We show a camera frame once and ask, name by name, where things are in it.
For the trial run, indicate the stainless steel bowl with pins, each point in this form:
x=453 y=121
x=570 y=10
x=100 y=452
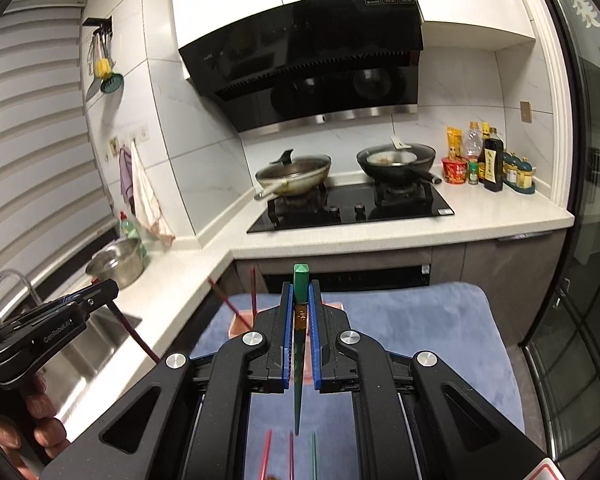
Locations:
x=117 y=265

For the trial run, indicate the purple hanging cloth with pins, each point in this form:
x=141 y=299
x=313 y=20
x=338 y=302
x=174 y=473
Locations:
x=126 y=175

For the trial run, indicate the clear plastic bottle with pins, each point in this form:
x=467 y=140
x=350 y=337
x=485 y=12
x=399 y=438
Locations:
x=472 y=142

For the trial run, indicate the wall utensil hook rack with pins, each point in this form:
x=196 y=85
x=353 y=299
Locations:
x=100 y=22

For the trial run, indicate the maroon chopstick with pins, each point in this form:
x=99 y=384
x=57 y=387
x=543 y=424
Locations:
x=140 y=340
x=253 y=290

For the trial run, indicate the grey base cabinet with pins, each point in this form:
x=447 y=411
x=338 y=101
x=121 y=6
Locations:
x=480 y=265

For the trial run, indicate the red instant noodle cup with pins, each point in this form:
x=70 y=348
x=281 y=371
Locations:
x=454 y=170

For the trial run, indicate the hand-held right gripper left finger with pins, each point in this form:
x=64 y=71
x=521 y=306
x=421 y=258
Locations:
x=286 y=340

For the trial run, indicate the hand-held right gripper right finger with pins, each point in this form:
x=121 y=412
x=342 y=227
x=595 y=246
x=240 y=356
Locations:
x=316 y=340

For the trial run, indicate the yellow seasoning packet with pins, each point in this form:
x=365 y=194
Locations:
x=454 y=142

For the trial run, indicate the spatula in wok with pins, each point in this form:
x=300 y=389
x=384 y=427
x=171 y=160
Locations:
x=400 y=142

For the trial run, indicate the chrome kitchen faucet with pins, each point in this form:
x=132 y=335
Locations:
x=10 y=276

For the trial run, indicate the white window blinds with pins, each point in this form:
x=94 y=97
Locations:
x=35 y=135

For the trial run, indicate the person's left hand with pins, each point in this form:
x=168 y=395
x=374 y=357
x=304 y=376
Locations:
x=55 y=435

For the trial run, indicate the green chopstick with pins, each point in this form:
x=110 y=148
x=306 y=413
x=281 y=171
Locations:
x=314 y=452
x=300 y=280

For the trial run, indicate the spice jar rack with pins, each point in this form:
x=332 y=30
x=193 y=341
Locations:
x=520 y=175

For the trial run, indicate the white wall outlet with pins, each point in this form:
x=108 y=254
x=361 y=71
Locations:
x=140 y=135

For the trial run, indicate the gold wall outlet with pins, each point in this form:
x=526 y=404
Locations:
x=526 y=112

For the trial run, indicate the glass sliding door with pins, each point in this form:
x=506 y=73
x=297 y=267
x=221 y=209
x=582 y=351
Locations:
x=580 y=210

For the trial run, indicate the green dish soap bottle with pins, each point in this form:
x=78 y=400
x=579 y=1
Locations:
x=129 y=227

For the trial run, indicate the yellow hanging brush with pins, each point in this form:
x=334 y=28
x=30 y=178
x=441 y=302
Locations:
x=103 y=67

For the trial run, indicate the dark red chopstick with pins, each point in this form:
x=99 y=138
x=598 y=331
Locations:
x=291 y=455

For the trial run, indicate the black gas stove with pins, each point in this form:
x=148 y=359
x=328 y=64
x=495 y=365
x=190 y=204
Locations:
x=350 y=210

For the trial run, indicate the white hanging towel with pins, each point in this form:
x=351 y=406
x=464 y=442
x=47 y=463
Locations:
x=147 y=195

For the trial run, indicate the pink perforated utensil holder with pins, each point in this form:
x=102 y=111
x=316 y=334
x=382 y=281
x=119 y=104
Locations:
x=240 y=327

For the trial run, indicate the wok with glass lid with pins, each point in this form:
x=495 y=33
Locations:
x=295 y=172

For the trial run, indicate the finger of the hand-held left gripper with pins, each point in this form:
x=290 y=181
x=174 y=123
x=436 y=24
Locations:
x=102 y=292

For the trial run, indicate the black range hood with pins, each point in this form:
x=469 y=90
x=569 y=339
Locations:
x=305 y=60

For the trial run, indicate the small green-capped bottle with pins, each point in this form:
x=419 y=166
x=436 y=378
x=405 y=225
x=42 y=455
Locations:
x=473 y=172

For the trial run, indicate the stainless steel sink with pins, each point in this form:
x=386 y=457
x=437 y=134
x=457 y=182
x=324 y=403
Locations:
x=95 y=355

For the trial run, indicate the dark soy sauce bottle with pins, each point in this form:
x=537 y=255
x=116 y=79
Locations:
x=493 y=165

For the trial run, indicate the black wok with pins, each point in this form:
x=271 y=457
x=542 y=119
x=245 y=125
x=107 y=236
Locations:
x=395 y=167

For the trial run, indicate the green round hanging tool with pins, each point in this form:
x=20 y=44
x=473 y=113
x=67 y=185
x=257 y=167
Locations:
x=113 y=85

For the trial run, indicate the blue plush table mat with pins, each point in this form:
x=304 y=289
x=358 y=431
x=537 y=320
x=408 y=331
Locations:
x=430 y=320

